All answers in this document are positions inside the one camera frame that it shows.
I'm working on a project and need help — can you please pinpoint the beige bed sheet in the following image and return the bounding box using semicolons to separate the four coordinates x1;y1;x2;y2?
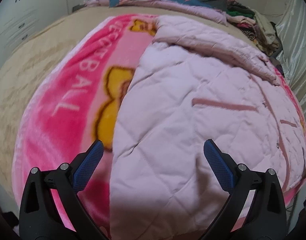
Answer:
0;4;269;198

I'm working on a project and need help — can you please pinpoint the white satin curtain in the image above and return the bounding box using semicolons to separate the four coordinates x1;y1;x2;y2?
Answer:
276;0;306;119

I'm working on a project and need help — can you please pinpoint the white wardrobe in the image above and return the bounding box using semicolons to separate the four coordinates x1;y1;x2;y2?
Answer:
0;0;68;69

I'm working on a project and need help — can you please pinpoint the light pink quilted jacket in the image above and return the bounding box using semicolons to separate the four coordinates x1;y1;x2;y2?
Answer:
110;15;306;239

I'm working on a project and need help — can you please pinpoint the pink cartoon fleece blanket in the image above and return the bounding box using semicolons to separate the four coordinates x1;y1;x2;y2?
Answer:
12;14;306;234

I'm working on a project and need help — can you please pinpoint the pile of folded clothes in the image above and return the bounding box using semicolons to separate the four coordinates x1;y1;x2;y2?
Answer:
226;0;283;57

